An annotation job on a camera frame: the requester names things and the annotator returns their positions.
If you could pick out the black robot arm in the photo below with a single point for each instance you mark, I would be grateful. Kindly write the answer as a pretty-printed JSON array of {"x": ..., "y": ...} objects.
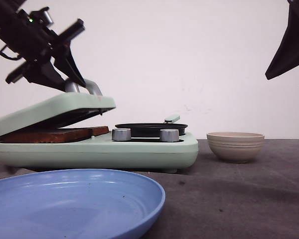
[{"x": 45, "y": 52}]

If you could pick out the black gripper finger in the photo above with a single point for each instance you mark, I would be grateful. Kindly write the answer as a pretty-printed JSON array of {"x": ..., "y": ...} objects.
[{"x": 287, "y": 55}]

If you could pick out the breakfast maker hinged lid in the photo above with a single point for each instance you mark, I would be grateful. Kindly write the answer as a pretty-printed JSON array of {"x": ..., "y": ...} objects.
[{"x": 59, "y": 111}]

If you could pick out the mint green breakfast maker base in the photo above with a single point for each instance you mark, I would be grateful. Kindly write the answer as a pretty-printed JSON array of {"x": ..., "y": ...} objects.
[{"x": 102, "y": 152}]

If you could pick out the black wrist camera on gripper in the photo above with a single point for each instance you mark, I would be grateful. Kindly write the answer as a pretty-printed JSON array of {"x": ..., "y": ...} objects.
[{"x": 44, "y": 16}]

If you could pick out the black round frying pan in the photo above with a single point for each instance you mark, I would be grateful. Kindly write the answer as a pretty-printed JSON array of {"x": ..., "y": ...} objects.
[{"x": 150, "y": 129}]

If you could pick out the white bread slice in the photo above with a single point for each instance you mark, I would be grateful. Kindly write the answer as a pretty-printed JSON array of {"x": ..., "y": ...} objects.
[
  {"x": 47, "y": 136},
  {"x": 99, "y": 130}
]

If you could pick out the right silver control knob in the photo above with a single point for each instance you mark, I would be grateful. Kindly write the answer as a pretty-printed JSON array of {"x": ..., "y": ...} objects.
[{"x": 169, "y": 135}]

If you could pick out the silver control knob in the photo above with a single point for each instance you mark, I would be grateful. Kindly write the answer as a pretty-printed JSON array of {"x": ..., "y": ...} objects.
[
  {"x": 169, "y": 135},
  {"x": 121, "y": 134}
]

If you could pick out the left silver control knob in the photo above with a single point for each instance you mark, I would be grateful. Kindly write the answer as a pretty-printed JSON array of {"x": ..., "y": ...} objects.
[{"x": 121, "y": 134}]

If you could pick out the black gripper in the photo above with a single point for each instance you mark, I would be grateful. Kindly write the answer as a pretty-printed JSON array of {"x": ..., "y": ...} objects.
[{"x": 45, "y": 52}]

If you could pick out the beige ribbed ceramic bowl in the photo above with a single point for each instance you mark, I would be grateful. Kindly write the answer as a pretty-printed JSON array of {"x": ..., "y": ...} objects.
[{"x": 235, "y": 146}]

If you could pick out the blue plastic plate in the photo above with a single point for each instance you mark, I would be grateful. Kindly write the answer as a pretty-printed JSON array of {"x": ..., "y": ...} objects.
[{"x": 79, "y": 204}]

